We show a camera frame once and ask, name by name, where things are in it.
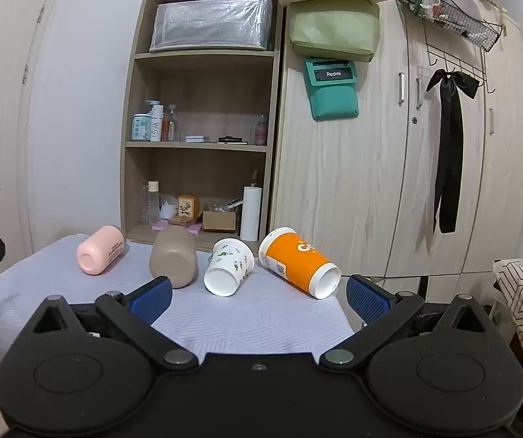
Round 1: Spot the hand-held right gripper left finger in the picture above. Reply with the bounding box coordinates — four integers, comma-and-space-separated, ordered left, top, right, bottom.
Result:
27, 276, 198, 372

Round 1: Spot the white paper towel roll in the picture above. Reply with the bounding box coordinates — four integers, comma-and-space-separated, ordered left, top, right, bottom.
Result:
240, 184, 263, 242

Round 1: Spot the black wire hook rack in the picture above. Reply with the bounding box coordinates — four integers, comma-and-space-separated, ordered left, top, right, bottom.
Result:
423, 18, 497, 95

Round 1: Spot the light wood wardrobe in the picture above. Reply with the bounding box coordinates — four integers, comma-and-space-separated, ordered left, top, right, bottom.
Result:
268, 0, 523, 280

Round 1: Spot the small open cardboard box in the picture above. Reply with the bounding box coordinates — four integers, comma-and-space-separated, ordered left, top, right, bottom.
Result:
202, 210, 237, 233

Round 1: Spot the black wire basket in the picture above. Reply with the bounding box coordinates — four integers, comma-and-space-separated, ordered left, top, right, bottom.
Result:
396, 0, 503, 53

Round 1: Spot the white pump bottle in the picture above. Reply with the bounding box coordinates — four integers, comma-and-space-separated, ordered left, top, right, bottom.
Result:
145, 99, 164, 142

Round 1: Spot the green fabric bag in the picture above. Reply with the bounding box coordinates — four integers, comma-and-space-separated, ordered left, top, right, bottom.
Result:
288, 0, 379, 63

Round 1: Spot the silver storage box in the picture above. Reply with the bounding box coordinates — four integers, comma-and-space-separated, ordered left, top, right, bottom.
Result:
149, 0, 274, 53

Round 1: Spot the clear bottle with beige cap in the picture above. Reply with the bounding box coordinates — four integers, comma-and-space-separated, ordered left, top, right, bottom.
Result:
147, 181, 160, 226

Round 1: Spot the small yellow printed box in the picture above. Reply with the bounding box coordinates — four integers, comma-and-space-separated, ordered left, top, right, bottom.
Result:
178, 195, 199, 218

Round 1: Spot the white floral paper cup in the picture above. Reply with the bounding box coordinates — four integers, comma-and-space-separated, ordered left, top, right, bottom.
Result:
204, 238, 255, 297

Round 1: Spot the teal pouch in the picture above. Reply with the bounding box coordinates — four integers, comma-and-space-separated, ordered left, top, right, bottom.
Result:
303, 57, 361, 122

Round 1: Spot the black ribbon bow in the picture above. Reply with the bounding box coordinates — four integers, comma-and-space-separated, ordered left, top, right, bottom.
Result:
426, 68, 480, 234

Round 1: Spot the clear bottle with reddish liquid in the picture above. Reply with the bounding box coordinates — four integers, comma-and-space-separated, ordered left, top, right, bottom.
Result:
162, 105, 178, 142

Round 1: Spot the white jar with green label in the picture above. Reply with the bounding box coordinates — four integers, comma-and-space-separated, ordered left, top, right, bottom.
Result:
131, 113, 150, 142

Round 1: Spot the pink cup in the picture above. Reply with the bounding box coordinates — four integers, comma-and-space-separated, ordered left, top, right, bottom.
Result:
76, 225, 127, 276

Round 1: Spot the taupe cup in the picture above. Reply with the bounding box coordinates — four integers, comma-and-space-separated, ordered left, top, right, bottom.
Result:
149, 228, 198, 289

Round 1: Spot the white quilted tablecloth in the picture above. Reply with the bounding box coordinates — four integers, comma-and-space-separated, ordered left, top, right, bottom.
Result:
0, 234, 354, 362

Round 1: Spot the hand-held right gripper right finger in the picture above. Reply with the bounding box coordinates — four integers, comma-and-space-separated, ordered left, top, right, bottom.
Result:
320, 274, 499, 372

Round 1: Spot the orange paper cup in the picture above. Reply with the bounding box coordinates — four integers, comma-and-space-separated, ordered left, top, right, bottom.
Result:
259, 227, 342, 300

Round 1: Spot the wooden open shelf unit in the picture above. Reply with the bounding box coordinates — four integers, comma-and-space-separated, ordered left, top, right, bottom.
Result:
119, 0, 285, 253

